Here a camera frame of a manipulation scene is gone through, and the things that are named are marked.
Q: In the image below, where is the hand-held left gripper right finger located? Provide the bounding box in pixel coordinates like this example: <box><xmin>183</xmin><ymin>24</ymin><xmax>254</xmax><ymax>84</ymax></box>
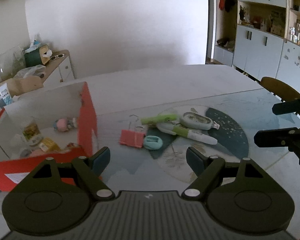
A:
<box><xmin>181</xmin><ymin>147</ymin><xmax>273</xmax><ymax>200</ymax></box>

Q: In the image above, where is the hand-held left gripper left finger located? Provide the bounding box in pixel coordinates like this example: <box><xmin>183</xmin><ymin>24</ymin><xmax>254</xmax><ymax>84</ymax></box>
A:
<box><xmin>22</xmin><ymin>147</ymin><xmax>115</xmax><ymax>201</ymax></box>

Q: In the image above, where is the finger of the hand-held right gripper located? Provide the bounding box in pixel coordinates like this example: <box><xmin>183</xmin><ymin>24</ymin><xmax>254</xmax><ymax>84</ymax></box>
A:
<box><xmin>254</xmin><ymin>127</ymin><xmax>300</xmax><ymax>167</ymax></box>
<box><xmin>272</xmin><ymin>93</ymin><xmax>300</xmax><ymax>115</ymax></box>

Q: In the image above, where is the green white pen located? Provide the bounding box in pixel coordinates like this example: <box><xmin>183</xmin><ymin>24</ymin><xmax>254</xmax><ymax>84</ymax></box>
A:
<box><xmin>156</xmin><ymin>122</ymin><xmax>218</xmax><ymax>146</ymax></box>

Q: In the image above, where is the pink binder clip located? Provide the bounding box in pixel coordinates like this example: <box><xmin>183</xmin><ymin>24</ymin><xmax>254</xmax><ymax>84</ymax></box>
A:
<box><xmin>119</xmin><ymin>115</ymin><xmax>147</xmax><ymax>148</ymax></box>

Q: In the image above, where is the grey-green correction tape dispenser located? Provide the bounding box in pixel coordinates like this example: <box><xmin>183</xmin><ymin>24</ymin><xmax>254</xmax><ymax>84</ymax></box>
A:
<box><xmin>179</xmin><ymin>112</ymin><xmax>220</xmax><ymax>131</ymax></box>

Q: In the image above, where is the red cardboard box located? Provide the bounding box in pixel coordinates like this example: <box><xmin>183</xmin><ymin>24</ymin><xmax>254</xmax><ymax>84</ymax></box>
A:
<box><xmin>0</xmin><ymin>81</ymin><xmax>98</xmax><ymax>192</ymax></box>

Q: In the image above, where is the teal round case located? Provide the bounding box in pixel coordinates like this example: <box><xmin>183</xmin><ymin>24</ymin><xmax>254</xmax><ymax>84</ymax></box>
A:
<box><xmin>143</xmin><ymin>135</ymin><xmax>163</xmax><ymax>151</ymax></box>

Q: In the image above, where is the pink plush toy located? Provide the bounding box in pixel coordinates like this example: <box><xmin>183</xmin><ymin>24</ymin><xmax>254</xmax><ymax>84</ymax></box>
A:
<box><xmin>53</xmin><ymin>117</ymin><xmax>78</xmax><ymax>133</ymax></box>

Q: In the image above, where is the small yellow box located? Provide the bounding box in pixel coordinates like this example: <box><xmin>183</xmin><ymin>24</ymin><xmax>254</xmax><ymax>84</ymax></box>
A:
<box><xmin>41</xmin><ymin>138</ymin><xmax>61</xmax><ymax>152</ymax></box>

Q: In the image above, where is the green highlighter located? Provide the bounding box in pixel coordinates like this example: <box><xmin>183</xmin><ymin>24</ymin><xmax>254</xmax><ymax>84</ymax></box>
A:
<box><xmin>140</xmin><ymin>113</ymin><xmax>178</xmax><ymax>125</ymax></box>

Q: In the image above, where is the green labelled can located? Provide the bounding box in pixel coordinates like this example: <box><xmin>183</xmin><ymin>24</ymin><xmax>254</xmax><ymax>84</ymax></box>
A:
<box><xmin>22</xmin><ymin>122</ymin><xmax>44</xmax><ymax>147</ymax></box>

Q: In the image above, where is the round printed turntable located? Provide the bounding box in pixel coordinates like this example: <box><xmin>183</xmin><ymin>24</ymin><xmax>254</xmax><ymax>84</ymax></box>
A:
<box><xmin>155</xmin><ymin>105</ymin><xmax>250</xmax><ymax>184</ymax></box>

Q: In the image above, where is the row of small bottles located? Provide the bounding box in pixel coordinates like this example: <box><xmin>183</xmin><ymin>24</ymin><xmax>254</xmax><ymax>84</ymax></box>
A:
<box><xmin>288</xmin><ymin>23</ymin><xmax>300</xmax><ymax>47</ymax></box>

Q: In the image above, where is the dark clutter heap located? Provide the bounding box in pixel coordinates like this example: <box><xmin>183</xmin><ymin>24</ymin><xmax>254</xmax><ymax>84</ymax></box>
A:
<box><xmin>216</xmin><ymin>38</ymin><xmax>234</xmax><ymax>49</ymax></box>

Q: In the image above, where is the row of shelf ornaments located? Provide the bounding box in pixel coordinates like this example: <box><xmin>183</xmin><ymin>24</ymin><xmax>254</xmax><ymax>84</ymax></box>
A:
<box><xmin>238</xmin><ymin>5</ymin><xmax>287</xmax><ymax>34</ymax></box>

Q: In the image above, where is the white sideboard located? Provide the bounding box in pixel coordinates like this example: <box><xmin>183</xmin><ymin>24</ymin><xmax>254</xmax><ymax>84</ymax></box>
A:
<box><xmin>41</xmin><ymin>50</ymin><xmax>76</xmax><ymax>83</ymax></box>

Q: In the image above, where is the brown paper bag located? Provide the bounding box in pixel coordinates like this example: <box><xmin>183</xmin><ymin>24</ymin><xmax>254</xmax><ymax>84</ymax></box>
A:
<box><xmin>0</xmin><ymin>76</ymin><xmax>44</xmax><ymax>97</ymax></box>

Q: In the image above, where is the clear plastic bag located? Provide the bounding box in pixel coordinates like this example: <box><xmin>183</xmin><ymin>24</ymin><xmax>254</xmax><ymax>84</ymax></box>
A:
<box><xmin>13</xmin><ymin>64</ymin><xmax>46</xmax><ymax>79</ymax></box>

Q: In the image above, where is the white tube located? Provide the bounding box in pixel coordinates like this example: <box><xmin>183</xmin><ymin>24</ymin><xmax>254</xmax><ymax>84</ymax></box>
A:
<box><xmin>0</xmin><ymin>86</ymin><xmax>14</xmax><ymax>106</ymax></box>

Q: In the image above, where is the wooden tissue box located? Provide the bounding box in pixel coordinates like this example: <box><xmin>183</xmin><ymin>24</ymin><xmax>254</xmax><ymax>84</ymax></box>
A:
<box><xmin>39</xmin><ymin>45</ymin><xmax>53</xmax><ymax>66</ymax></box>

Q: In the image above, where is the dark hanging cap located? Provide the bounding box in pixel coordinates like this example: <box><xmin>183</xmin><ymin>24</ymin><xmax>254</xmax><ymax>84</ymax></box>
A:
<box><xmin>225</xmin><ymin>0</ymin><xmax>237</xmax><ymax>13</ymax></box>

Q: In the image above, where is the green tissue box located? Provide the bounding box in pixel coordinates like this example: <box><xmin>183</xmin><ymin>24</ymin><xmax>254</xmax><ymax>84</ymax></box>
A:
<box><xmin>23</xmin><ymin>48</ymin><xmax>44</xmax><ymax>67</ymax></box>

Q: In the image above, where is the glass bowl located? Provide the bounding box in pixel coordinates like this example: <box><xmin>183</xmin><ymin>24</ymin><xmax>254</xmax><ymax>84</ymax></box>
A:
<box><xmin>0</xmin><ymin>45</ymin><xmax>26</xmax><ymax>81</ymax></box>

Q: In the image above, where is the white wall cabinet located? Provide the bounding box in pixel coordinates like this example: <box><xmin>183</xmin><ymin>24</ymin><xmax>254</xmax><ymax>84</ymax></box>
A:
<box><xmin>213</xmin><ymin>0</ymin><xmax>300</xmax><ymax>82</ymax></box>

